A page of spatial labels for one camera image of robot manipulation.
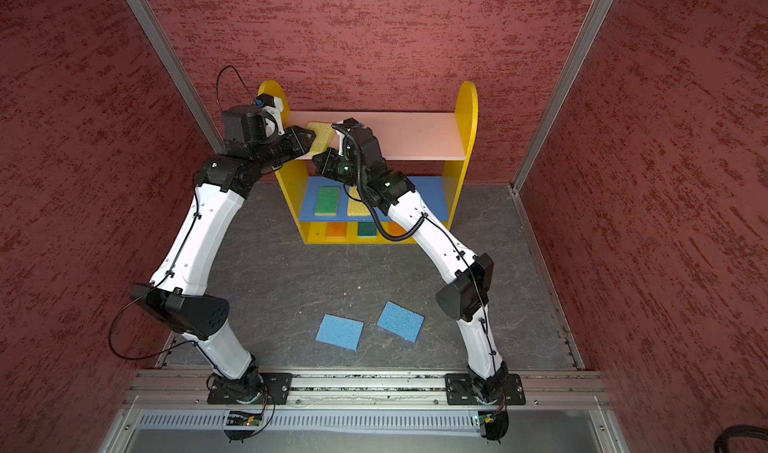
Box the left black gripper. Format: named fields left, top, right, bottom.
left=251, top=124, right=316, bottom=170

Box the yellow sponge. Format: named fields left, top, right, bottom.
left=306, top=121, right=336, bottom=157
left=345, top=186, right=370, bottom=217

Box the bright green sponge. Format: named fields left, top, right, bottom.
left=313, top=186, right=341, bottom=217

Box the dark green sponge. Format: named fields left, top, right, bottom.
left=357, top=222, right=378, bottom=238

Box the tan orange-backed sponge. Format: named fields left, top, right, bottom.
left=325, top=222, right=347, bottom=239

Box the orange sponge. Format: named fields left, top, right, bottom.
left=386, top=222, right=407, bottom=238

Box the light blue sponge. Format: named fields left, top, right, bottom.
left=377, top=301, right=424, bottom=343
left=315, top=314, right=364, bottom=351

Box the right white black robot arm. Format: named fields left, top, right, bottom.
left=312, top=118, right=508, bottom=404

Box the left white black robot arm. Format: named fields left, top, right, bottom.
left=131, top=126, right=316, bottom=404

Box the yellow shelf with coloured boards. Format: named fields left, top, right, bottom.
left=276, top=81, right=479, bottom=244

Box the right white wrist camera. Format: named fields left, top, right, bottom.
left=340, top=118, right=366, bottom=131

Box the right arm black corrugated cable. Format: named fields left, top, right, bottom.
left=331, top=122, right=430, bottom=243

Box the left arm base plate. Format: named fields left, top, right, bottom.
left=206, top=371, right=293, bottom=407

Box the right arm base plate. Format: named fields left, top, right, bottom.
left=444, top=373, right=527, bottom=406

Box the aluminium mounting rail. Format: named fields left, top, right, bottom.
left=122, top=367, right=612, bottom=410

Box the black cable bottom right corner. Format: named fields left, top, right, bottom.
left=712, top=424, right=768, bottom=453

